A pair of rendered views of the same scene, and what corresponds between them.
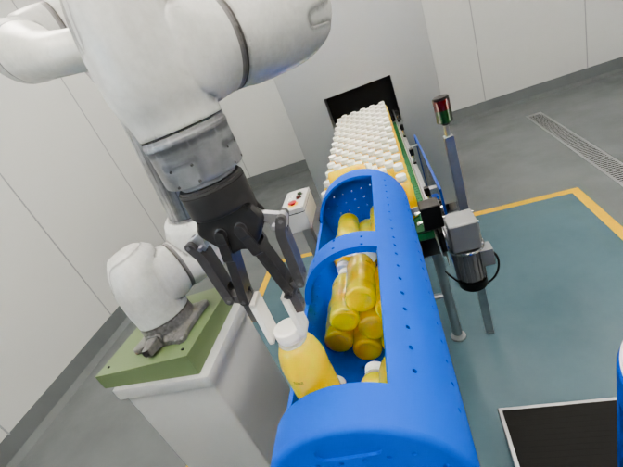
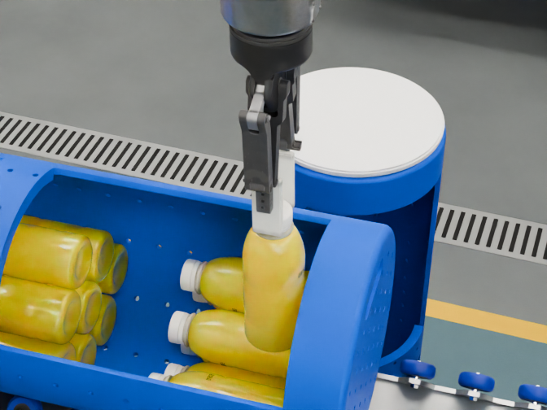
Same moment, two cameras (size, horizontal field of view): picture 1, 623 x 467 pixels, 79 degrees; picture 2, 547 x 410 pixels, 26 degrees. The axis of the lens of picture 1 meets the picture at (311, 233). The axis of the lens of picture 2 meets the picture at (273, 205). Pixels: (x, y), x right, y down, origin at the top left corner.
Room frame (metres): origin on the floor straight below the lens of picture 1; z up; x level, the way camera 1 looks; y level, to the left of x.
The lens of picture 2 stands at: (0.43, 1.00, 2.09)
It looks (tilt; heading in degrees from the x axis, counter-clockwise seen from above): 40 degrees down; 269
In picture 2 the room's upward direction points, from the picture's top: straight up
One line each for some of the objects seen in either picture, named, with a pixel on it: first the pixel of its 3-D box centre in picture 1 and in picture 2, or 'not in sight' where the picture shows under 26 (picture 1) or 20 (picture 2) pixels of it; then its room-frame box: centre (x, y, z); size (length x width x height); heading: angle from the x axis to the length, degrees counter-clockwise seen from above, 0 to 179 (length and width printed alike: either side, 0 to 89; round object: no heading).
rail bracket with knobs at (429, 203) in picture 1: (429, 215); not in sight; (1.18, -0.41, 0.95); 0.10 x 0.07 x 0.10; 73
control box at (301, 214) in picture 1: (298, 209); not in sight; (1.47, 0.01, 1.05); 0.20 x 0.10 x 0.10; 163
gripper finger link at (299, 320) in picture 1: (295, 310); (279, 178); (0.41, 0.06, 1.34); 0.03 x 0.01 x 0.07; 163
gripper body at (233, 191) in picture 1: (226, 213); (271, 59); (0.42, 0.08, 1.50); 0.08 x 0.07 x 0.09; 73
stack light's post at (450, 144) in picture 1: (471, 246); not in sight; (1.45, -0.67, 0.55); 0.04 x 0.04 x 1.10; 73
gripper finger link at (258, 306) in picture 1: (264, 318); (267, 205); (0.42, 0.10, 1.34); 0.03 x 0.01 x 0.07; 163
